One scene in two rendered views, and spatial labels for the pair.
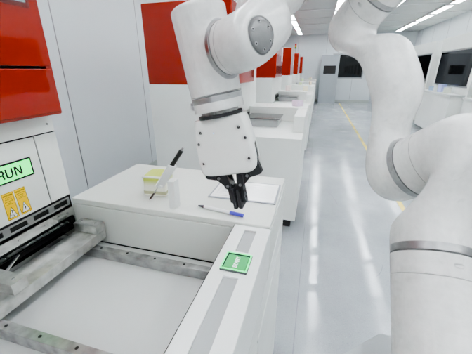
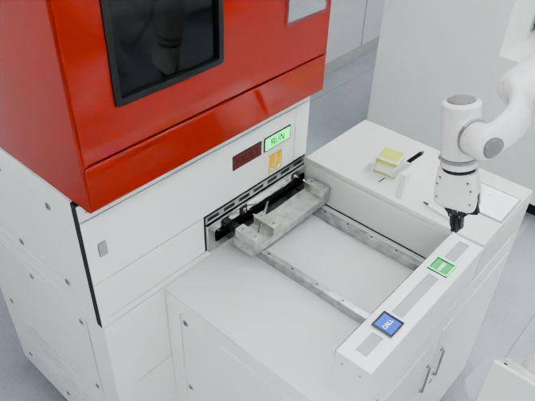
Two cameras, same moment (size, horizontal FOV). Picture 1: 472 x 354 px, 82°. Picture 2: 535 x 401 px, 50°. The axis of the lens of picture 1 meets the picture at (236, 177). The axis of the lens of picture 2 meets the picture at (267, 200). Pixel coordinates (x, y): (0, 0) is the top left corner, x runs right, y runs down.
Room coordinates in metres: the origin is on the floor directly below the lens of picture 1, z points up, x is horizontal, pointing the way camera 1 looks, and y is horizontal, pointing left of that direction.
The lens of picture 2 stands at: (-0.72, -0.03, 2.01)
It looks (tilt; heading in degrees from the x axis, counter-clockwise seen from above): 38 degrees down; 25
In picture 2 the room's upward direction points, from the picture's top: 2 degrees clockwise
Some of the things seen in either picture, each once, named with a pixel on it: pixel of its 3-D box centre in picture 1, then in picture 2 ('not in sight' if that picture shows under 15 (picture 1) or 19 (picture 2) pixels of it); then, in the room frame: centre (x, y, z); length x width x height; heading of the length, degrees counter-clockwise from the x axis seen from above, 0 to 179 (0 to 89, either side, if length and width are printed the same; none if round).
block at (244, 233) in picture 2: not in sight; (248, 235); (0.40, 0.53, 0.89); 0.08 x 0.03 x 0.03; 74
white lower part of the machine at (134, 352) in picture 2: not in sight; (154, 287); (0.47, 0.96, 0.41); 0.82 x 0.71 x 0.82; 164
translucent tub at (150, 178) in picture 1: (159, 182); (389, 163); (0.81, 0.25, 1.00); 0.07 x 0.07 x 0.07; 83
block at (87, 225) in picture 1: (89, 225); (317, 188); (0.71, 0.44, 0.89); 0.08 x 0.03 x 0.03; 74
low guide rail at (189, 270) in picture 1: (141, 260); (358, 234); (0.63, 0.27, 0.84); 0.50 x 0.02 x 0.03; 74
